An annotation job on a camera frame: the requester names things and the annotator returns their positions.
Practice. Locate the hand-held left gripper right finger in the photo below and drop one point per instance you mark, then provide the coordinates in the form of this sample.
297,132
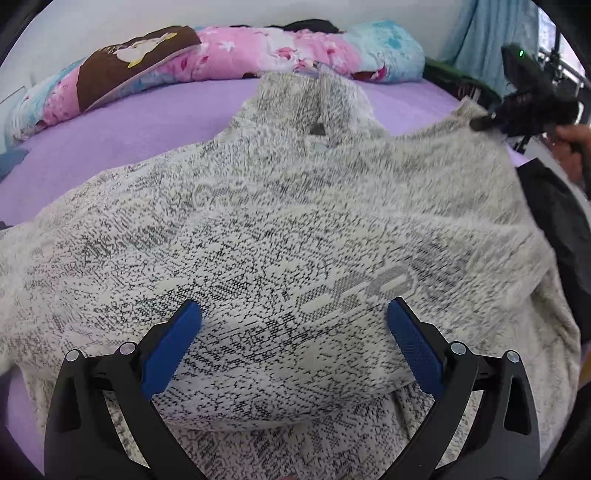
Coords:
414,344

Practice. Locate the dark green cloth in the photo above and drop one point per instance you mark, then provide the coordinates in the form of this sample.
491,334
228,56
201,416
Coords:
452,78

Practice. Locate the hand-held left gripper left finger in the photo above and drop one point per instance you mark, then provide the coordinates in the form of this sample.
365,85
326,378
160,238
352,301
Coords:
171,341

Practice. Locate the pink and blue floral quilt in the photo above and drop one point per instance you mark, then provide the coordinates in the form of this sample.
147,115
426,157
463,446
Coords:
258,50

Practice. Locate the purple bed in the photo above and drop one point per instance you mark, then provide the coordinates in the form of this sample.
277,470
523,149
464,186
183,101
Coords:
138,124

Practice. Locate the small black garment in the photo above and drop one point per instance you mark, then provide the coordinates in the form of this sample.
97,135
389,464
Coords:
314,25

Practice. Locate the brown duck print pillow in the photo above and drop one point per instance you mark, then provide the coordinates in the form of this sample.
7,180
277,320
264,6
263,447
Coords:
106,78

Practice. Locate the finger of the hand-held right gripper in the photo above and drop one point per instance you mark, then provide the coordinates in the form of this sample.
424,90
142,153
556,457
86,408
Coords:
482,122

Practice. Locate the light blue curtain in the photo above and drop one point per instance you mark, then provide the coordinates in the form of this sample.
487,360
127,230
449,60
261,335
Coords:
480,37

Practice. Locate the black jacket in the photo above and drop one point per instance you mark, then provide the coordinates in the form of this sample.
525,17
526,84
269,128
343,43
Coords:
563,230

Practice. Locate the white and black knit sweater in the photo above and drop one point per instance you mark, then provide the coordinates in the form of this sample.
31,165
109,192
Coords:
286,217

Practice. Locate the blue cloth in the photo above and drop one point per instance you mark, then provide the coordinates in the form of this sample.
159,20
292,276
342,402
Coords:
10,164

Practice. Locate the person's right hand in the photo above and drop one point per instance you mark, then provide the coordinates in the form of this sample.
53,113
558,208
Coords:
575,147

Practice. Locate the metal window railing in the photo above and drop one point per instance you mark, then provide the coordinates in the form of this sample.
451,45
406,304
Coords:
561,60

